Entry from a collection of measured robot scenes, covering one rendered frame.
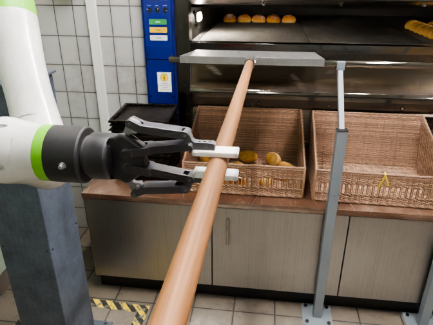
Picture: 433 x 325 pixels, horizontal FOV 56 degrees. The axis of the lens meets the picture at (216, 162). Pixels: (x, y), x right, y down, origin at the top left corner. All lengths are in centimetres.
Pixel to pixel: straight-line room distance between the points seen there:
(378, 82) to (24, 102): 175
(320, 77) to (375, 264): 94
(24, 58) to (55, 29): 150
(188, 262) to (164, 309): 6
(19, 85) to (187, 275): 60
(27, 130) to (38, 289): 111
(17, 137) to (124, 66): 163
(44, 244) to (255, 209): 86
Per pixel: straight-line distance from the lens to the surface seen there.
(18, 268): 173
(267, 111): 219
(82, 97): 242
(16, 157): 69
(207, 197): 50
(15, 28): 93
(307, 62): 161
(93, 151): 64
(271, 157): 213
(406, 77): 227
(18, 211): 156
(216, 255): 199
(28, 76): 88
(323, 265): 193
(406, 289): 215
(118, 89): 233
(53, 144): 66
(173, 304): 35
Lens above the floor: 149
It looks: 25 degrees down
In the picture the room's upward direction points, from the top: straight up
